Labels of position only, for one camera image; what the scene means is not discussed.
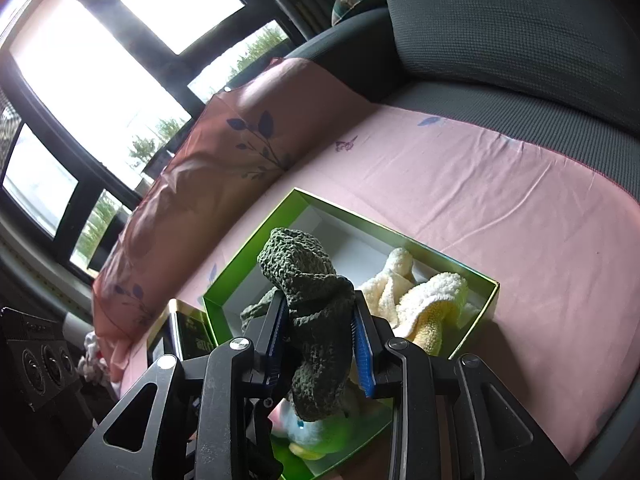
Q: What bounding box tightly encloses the green box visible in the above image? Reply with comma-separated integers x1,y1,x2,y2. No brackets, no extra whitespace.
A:
202,187,501,478

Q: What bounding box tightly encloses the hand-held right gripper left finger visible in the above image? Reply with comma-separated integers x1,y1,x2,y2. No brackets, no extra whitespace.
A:
60,290,296,480

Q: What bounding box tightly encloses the pink floral pillow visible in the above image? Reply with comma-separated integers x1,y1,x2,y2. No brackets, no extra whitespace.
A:
91,57,381,383

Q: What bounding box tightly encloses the crumpled white cloth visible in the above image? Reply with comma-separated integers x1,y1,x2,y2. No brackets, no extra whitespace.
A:
80,332,116,386

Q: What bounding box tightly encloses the black framed window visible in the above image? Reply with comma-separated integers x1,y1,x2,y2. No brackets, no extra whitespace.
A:
0,0,306,281

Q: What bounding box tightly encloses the black and gold tea box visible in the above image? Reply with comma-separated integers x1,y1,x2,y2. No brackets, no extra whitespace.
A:
147,298,218,368

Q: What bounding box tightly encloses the yellow towel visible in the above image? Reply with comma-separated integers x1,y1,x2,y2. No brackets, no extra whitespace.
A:
357,247,471,356

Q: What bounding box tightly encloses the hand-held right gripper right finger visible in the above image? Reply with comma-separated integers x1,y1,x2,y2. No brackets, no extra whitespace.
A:
350,292,576,480

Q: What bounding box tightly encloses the dark grey sofa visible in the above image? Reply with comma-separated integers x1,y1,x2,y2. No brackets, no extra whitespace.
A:
280,0,640,181

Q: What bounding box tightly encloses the blue plush toy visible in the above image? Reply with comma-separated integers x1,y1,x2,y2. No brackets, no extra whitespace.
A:
270,385,361,463

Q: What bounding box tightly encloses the black speaker unit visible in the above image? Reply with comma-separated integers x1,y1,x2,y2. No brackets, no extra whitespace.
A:
0,307,83,411

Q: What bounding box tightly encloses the dark green knit cloth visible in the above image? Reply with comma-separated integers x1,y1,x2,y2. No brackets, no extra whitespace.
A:
241,227,357,423

